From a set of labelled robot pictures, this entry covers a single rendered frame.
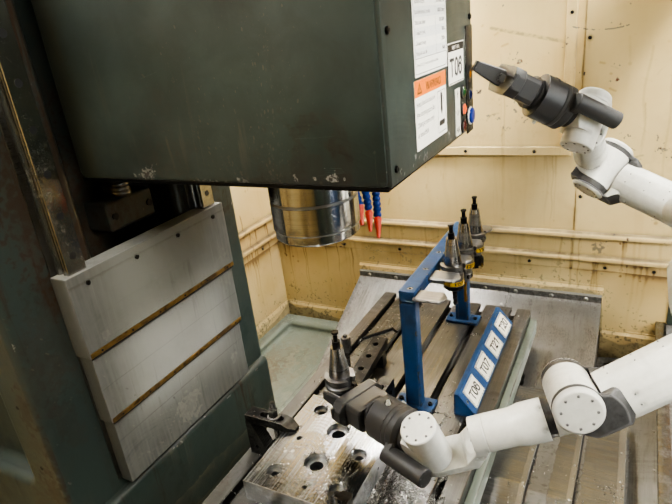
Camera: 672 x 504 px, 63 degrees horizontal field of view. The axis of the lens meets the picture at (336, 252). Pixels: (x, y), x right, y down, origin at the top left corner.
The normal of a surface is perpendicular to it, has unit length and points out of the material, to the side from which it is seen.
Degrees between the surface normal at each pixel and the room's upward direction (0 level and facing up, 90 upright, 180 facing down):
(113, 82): 90
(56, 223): 90
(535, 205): 90
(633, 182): 52
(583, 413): 78
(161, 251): 90
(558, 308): 24
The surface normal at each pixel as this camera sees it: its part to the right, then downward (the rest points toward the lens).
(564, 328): -0.28, -0.68
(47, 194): 0.88, 0.08
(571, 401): -0.20, 0.20
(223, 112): -0.46, 0.39
